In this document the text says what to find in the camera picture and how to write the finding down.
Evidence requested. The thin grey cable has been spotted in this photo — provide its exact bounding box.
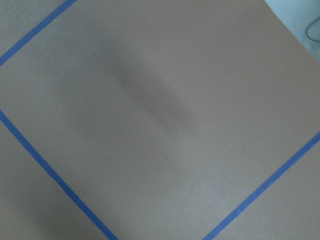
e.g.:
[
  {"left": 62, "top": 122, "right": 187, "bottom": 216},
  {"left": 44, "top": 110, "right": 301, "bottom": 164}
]
[{"left": 305, "top": 16, "right": 320, "bottom": 42}]

